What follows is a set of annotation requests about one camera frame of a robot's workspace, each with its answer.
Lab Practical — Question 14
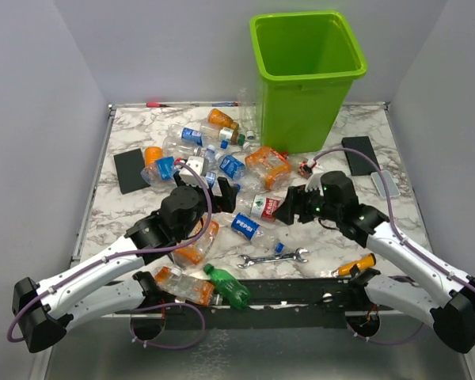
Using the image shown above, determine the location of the black flat box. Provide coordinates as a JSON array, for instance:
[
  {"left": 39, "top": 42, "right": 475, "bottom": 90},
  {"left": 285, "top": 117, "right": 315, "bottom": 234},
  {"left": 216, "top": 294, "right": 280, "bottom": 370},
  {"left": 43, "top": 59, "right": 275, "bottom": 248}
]
[
  {"left": 341, "top": 136, "right": 379, "bottom": 177},
  {"left": 113, "top": 149, "right": 148, "bottom": 195}
]

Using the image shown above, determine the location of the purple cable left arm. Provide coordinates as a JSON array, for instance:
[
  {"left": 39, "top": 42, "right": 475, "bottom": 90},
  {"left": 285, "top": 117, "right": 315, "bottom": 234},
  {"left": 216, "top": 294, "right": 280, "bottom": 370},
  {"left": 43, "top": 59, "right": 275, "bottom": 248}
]
[{"left": 6, "top": 159, "right": 215, "bottom": 343}]

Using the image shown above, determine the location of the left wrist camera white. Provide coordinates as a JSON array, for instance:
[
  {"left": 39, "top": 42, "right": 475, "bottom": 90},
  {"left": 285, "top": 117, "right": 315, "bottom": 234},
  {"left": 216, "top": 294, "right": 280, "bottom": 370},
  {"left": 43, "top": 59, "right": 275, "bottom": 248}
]
[{"left": 174, "top": 156, "right": 207, "bottom": 188}]

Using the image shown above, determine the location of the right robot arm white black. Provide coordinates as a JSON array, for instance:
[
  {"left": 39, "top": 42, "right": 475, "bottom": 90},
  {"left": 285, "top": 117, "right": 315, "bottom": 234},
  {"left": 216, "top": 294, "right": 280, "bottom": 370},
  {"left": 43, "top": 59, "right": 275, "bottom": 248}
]
[{"left": 273, "top": 171, "right": 475, "bottom": 353}]

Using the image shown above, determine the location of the orange bottle at front edge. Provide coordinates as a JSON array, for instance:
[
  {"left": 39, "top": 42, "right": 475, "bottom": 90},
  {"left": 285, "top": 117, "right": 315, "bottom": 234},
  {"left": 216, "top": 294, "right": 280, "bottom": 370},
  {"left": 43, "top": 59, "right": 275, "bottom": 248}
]
[{"left": 154, "top": 267, "right": 222, "bottom": 306}]

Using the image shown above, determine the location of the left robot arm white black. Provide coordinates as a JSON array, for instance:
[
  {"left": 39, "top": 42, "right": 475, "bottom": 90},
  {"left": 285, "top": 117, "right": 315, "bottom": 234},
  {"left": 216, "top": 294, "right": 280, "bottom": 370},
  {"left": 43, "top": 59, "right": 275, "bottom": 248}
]
[{"left": 7, "top": 176, "right": 239, "bottom": 353}]

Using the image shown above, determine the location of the orange handle screwdriver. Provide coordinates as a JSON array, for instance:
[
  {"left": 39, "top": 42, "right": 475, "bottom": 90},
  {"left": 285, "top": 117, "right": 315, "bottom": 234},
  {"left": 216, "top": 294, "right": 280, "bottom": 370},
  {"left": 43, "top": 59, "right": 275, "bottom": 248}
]
[{"left": 331, "top": 253, "right": 376, "bottom": 277}]

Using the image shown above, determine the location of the clear bottle light-blue label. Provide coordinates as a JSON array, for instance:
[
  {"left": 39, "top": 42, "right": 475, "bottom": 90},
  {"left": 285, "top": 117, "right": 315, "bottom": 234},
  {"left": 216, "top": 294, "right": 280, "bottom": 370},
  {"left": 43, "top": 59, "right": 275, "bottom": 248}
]
[{"left": 140, "top": 156, "right": 178, "bottom": 187}]

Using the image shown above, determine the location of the black flat box left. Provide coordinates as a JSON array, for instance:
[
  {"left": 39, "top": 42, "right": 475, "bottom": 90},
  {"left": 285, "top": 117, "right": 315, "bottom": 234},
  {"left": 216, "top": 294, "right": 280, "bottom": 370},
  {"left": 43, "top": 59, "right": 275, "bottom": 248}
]
[{"left": 113, "top": 149, "right": 148, "bottom": 195}]

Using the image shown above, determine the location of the crushed orange bottle front left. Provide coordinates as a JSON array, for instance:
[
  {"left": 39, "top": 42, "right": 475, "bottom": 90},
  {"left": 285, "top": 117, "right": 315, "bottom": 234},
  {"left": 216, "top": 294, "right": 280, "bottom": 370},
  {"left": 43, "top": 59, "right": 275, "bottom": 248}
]
[{"left": 171, "top": 220, "right": 219, "bottom": 268}]

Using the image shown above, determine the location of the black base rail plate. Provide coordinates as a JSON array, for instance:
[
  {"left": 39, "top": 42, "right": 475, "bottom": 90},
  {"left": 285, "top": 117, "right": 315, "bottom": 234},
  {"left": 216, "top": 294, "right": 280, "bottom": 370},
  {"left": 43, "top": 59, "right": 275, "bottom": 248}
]
[{"left": 118, "top": 270, "right": 439, "bottom": 330}]

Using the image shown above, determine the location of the orange juice bottle back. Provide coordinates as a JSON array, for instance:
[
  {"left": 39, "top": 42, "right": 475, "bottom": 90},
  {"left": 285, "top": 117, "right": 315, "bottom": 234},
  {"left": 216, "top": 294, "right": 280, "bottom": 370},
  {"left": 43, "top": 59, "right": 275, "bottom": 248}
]
[{"left": 207, "top": 108, "right": 239, "bottom": 130}]

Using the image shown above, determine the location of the small Pepsi bottle lying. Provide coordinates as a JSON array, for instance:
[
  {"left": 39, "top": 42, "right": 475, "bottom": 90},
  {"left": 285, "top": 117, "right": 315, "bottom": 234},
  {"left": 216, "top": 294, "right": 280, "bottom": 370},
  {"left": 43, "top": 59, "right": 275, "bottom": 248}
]
[{"left": 230, "top": 213, "right": 284, "bottom": 253}]

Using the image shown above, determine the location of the silver open-end wrench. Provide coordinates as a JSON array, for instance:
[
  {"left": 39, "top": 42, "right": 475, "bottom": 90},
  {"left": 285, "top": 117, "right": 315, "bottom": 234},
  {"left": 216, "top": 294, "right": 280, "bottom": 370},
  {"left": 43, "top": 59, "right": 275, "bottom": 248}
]
[{"left": 237, "top": 248, "right": 310, "bottom": 268}]

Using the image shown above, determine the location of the black flat box right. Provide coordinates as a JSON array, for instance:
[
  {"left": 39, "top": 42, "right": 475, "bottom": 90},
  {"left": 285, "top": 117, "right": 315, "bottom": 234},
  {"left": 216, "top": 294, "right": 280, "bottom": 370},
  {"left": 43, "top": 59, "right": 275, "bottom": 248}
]
[{"left": 341, "top": 136, "right": 379, "bottom": 177}]

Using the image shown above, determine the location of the clear bottle blue label back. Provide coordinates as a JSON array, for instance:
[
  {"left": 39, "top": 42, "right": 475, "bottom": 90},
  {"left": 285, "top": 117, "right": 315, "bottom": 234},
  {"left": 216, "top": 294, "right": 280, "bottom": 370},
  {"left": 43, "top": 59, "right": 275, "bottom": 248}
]
[{"left": 167, "top": 124, "right": 220, "bottom": 147}]

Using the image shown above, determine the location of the red marker pen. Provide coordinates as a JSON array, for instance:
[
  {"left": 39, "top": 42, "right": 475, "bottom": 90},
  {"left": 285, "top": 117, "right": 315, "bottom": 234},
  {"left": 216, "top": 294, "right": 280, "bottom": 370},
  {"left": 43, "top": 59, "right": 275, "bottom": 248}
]
[{"left": 146, "top": 101, "right": 169, "bottom": 108}]

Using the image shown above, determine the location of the small orange bottle left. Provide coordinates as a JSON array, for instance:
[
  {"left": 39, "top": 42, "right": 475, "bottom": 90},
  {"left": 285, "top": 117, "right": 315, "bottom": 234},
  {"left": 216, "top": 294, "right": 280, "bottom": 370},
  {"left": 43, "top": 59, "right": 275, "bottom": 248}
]
[{"left": 144, "top": 146, "right": 164, "bottom": 166}]

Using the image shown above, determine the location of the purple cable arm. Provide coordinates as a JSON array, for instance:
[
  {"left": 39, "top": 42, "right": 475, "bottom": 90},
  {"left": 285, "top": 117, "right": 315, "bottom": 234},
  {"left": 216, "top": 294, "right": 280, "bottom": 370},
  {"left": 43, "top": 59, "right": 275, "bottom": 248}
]
[
  {"left": 312, "top": 146, "right": 475, "bottom": 342},
  {"left": 6, "top": 159, "right": 215, "bottom": 343}
]

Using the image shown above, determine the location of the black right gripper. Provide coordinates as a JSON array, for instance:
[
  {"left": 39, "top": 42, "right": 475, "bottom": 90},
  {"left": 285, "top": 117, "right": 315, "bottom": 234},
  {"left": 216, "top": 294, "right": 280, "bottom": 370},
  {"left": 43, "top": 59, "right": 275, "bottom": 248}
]
[{"left": 272, "top": 181, "right": 341, "bottom": 225}]

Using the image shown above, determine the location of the large orange label bottle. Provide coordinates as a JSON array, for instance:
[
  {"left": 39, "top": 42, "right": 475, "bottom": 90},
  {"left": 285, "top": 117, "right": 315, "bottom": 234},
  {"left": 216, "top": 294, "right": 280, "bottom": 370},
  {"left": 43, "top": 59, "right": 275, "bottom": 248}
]
[{"left": 245, "top": 146, "right": 291, "bottom": 191}]

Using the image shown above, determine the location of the tall clear bottle by bin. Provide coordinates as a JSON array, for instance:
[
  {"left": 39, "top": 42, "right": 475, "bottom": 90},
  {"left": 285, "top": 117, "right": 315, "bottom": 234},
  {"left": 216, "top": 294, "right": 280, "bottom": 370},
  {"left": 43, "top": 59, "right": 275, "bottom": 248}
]
[{"left": 237, "top": 88, "right": 257, "bottom": 140}]

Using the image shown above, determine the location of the green plastic bin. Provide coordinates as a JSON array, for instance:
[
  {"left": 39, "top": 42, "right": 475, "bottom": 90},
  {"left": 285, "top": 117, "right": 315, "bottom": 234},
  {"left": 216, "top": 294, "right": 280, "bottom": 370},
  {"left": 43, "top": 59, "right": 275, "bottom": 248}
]
[{"left": 249, "top": 10, "right": 368, "bottom": 154}]

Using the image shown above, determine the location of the blue label water bottle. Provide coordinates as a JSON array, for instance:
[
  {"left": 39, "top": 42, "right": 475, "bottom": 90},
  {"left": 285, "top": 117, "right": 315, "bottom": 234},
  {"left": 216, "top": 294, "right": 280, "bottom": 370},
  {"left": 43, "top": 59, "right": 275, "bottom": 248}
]
[{"left": 215, "top": 153, "right": 257, "bottom": 191}]

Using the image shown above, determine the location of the green plastic bottle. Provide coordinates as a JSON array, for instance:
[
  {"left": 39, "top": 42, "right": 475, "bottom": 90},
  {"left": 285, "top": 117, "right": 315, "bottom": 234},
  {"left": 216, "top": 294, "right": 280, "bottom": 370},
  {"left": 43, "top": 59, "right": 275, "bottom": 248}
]
[{"left": 203, "top": 264, "right": 251, "bottom": 309}]

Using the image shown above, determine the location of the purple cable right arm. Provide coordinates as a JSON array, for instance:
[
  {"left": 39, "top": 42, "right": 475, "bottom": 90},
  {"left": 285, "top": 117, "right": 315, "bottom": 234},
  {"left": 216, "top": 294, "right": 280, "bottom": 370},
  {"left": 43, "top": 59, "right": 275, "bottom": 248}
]
[{"left": 312, "top": 146, "right": 475, "bottom": 342}]

